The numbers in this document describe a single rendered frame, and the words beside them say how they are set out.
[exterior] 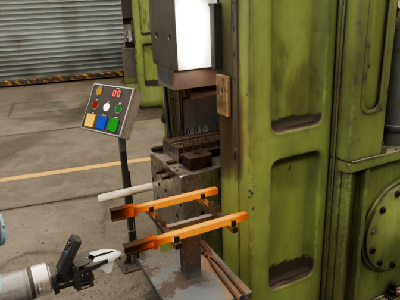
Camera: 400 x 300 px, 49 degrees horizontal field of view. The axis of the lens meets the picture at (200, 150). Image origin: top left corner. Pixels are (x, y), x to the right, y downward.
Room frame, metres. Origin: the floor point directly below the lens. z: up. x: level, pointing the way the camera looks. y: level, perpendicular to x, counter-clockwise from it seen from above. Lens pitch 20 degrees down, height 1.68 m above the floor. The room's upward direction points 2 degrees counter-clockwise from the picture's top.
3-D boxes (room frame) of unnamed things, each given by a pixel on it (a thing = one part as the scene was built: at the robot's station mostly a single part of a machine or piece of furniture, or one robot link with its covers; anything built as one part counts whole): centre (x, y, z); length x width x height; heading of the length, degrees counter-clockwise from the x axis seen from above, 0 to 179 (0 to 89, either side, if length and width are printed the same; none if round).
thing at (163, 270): (1.39, 0.05, 0.67); 0.40 x 0.30 x 0.02; 25
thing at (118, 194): (2.30, 0.38, 0.62); 0.44 x 0.05 x 0.05; 117
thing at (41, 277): (1.05, 0.47, 0.92); 0.10 x 0.05 x 0.09; 26
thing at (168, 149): (2.13, -0.04, 0.96); 0.42 x 0.20 x 0.09; 117
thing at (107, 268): (1.13, 0.29, 0.92); 0.09 x 0.03 x 0.06; 116
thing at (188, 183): (2.09, -0.07, 0.69); 0.56 x 0.38 x 0.45; 117
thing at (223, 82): (1.81, -0.11, 1.27); 0.09 x 0.02 x 0.17; 27
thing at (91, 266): (1.10, 0.33, 0.94); 0.09 x 0.05 x 0.02; 116
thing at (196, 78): (2.13, -0.04, 1.32); 0.42 x 0.20 x 0.10; 117
